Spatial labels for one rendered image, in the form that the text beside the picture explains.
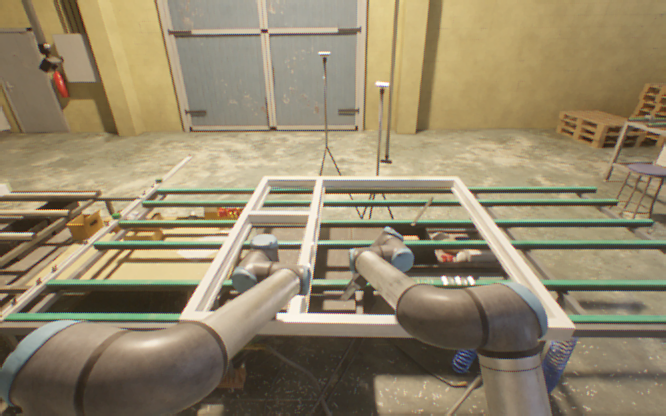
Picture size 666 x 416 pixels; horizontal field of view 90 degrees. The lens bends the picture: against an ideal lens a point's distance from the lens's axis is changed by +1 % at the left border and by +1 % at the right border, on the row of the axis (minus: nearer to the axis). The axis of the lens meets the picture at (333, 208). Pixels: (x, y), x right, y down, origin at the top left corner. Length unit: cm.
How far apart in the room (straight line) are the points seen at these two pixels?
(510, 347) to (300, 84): 709
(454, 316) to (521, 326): 13
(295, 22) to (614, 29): 629
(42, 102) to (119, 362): 958
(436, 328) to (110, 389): 52
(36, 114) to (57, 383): 974
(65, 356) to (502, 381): 70
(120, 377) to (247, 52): 735
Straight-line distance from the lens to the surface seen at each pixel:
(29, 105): 1023
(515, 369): 76
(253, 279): 102
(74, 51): 900
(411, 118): 742
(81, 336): 59
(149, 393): 53
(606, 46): 924
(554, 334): 156
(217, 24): 781
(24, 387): 61
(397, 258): 121
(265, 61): 755
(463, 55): 793
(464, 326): 69
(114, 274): 242
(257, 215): 208
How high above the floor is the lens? 190
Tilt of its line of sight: 27 degrees down
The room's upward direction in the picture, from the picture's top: 1 degrees counter-clockwise
